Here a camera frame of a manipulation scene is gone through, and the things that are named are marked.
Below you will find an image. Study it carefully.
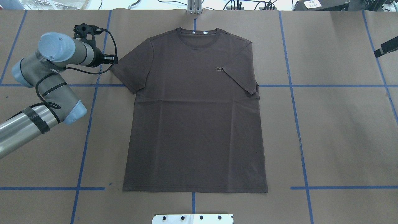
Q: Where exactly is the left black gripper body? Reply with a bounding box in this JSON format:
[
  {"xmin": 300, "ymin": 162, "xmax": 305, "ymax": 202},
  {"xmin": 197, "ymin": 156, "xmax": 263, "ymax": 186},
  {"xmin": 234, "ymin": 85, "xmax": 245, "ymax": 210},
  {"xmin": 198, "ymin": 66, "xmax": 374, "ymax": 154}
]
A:
[{"xmin": 92, "ymin": 50, "xmax": 106, "ymax": 68}]

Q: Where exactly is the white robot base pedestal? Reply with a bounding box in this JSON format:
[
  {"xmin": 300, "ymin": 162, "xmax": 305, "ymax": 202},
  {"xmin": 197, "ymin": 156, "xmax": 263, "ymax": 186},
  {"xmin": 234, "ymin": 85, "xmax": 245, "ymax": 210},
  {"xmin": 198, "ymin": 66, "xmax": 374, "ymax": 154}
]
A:
[{"xmin": 152, "ymin": 214, "xmax": 234, "ymax": 224}]

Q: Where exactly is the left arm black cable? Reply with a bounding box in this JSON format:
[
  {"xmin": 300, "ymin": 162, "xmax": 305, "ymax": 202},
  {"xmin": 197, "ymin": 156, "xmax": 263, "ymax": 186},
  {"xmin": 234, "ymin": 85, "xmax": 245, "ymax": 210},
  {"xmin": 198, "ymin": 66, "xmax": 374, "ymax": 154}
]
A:
[{"xmin": 35, "ymin": 29, "xmax": 118, "ymax": 109}]

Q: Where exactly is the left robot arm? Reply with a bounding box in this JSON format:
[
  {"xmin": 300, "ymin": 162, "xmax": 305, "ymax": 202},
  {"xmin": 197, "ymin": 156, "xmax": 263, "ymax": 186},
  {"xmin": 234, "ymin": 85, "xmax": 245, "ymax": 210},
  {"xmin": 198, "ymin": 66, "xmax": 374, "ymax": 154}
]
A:
[{"xmin": 1, "ymin": 32, "xmax": 118, "ymax": 158}]

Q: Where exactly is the dark brown t-shirt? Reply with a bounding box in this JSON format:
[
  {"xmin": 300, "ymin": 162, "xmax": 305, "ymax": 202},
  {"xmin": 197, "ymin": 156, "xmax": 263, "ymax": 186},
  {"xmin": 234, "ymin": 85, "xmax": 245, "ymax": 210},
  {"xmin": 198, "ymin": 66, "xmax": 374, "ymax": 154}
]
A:
[{"xmin": 111, "ymin": 27, "xmax": 268, "ymax": 193}]

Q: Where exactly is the aluminium frame post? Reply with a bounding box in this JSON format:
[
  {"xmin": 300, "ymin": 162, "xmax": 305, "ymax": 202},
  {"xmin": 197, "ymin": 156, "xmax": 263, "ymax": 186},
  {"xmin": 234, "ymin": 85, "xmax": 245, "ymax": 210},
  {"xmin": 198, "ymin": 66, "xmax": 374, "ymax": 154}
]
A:
[{"xmin": 187, "ymin": 0, "xmax": 203, "ymax": 14}]

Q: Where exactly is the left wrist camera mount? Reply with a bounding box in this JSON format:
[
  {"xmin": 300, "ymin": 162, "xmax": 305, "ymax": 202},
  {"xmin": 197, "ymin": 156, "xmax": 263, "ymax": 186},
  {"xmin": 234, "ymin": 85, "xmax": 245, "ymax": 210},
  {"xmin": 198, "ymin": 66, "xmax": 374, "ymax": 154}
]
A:
[{"xmin": 73, "ymin": 23, "xmax": 104, "ymax": 48}]

